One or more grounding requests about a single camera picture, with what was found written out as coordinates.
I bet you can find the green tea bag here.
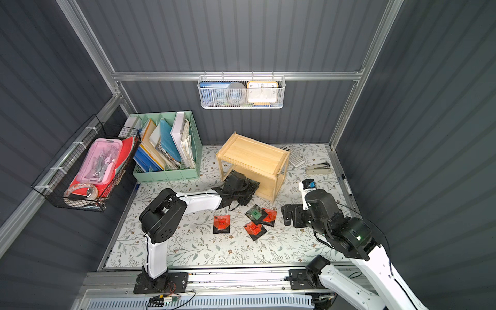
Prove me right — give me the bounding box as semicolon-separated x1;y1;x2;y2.
245;204;268;225

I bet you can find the red tea bag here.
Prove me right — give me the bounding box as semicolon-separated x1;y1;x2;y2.
262;208;277;227
244;222;267;241
213;215;231;234

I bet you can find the red tea bag bottom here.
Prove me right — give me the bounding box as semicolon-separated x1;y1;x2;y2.
244;222;267;241

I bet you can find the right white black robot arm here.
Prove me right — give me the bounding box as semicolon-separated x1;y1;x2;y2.
282;189;425;309

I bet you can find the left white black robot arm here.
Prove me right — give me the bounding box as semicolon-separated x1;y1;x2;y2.
139;171;260;280

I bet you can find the wooden two-tier shelf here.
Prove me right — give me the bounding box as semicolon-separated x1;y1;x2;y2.
216;133;290;202

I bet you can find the black marker pen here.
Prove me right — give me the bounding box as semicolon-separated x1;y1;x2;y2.
341;174;353;196

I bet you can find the grey stapler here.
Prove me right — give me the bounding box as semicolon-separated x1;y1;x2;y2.
305;162;334;175

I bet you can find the white calculator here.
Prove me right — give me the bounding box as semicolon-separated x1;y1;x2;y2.
289;151;306;169

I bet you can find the green file organizer box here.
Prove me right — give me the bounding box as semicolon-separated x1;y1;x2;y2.
130;111;202;183

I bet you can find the teal folder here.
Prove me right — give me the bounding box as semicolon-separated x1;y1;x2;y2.
160;119;182;163

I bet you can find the white binder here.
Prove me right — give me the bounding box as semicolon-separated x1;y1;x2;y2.
170;112;187;167

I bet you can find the grey tape roll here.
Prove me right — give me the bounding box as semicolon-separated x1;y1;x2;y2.
226;82;246;107

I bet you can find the blue box in basket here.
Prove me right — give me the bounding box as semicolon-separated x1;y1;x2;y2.
198;81;231;109

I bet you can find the yellow white clock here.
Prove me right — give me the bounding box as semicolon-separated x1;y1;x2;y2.
246;81;279;105

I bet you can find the pink plastic tool case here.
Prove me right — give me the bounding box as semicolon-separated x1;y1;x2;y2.
76;138;123;185

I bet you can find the clear tape roll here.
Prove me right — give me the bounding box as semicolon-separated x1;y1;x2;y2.
63;183;99;200

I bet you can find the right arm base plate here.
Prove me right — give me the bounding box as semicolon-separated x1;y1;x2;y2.
285;269;322;290

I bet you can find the white mesh wall basket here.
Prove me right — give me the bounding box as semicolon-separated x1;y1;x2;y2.
197;74;286;110

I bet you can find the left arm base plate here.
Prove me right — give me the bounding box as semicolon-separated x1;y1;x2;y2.
133;271;189;295

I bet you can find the black wire basket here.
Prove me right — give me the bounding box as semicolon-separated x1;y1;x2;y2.
32;116;141;212

